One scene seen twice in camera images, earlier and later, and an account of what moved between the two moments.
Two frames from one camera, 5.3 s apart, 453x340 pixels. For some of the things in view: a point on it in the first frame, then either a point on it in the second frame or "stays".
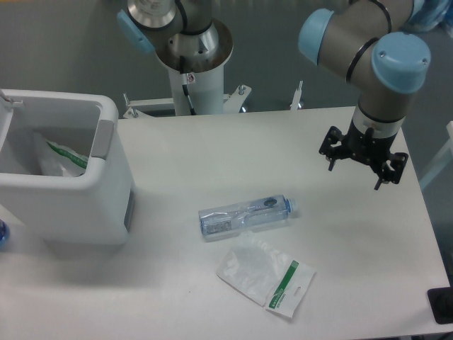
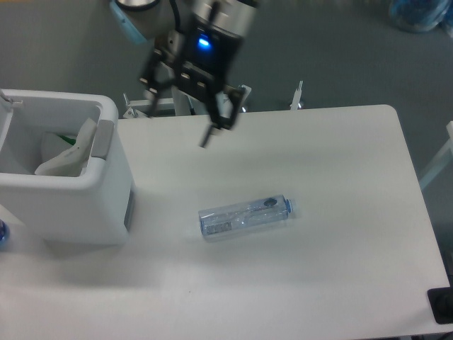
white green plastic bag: x=272 y=280 -> x=71 y=162
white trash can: x=95 y=208 stays
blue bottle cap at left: x=4 y=232 stays
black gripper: x=374 y=151 -> x=209 y=57
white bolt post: x=296 y=97 stays
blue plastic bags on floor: x=428 y=15 stays
